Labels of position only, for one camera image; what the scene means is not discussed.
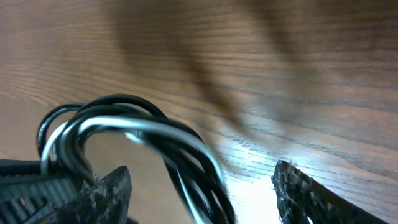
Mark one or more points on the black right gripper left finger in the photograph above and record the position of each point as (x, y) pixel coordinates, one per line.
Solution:
(29, 197)

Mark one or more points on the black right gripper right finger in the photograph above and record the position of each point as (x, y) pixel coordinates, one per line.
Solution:
(302, 200)

